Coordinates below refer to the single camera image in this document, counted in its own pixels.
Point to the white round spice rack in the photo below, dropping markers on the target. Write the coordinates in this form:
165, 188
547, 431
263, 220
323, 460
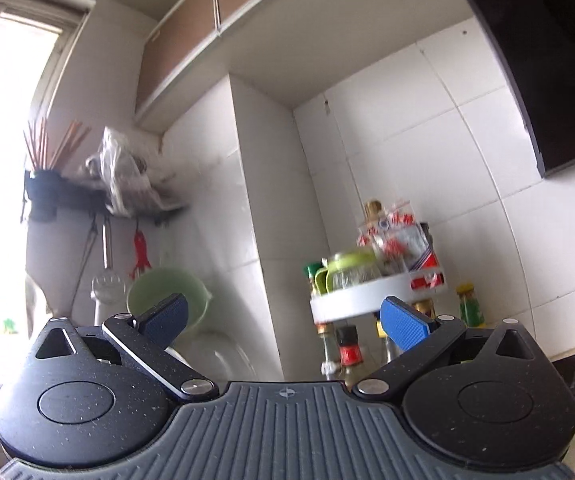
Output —
362, 295

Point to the green yellow label bottle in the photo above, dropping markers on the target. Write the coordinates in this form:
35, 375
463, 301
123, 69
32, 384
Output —
470, 305

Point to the green lidded jar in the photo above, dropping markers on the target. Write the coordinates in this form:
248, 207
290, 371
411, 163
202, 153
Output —
352, 270

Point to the metal strainer ladle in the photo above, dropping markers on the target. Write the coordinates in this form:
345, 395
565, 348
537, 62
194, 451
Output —
110, 285

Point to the clear plastic bag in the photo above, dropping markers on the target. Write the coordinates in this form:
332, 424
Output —
122, 175

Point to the red white seasoning packets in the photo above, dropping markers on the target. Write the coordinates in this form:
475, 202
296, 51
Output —
392, 230

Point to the wall cabinet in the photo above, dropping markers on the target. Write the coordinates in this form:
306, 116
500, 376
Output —
182, 35

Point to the purple yellow label bottle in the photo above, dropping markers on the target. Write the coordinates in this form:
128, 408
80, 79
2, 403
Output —
423, 308

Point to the red cap bottle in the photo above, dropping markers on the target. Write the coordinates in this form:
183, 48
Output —
350, 355

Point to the red white packet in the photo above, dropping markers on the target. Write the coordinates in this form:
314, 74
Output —
430, 265

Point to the black wall shelf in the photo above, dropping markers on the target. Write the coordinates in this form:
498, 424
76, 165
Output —
80, 195

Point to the red hanging tool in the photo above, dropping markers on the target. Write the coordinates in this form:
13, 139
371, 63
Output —
140, 255

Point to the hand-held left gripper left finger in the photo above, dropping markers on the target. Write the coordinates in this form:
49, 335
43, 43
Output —
166, 319

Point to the black chopstick holder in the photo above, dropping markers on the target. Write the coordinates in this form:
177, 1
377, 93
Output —
42, 192

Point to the bundle of chopsticks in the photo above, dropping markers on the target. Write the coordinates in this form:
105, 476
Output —
37, 145

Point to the red neck glass bottle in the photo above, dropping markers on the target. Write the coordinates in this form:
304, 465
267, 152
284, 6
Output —
326, 355

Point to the gold cap bottle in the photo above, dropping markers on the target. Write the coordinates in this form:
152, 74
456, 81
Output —
374, 208

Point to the black range hood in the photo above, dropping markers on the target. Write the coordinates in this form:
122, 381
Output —
557, 60

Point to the small green cap bottle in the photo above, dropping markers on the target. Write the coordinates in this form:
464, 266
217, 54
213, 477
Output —
312, 277

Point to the yellow cap bottle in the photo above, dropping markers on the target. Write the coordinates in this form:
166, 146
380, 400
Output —
380, 332

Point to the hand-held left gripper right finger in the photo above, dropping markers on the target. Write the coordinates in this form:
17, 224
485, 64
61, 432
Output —
406, 327

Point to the clear glass bowl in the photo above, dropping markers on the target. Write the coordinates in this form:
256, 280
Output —
217, 355

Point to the green bowl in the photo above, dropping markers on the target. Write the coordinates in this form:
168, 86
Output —
167, 282

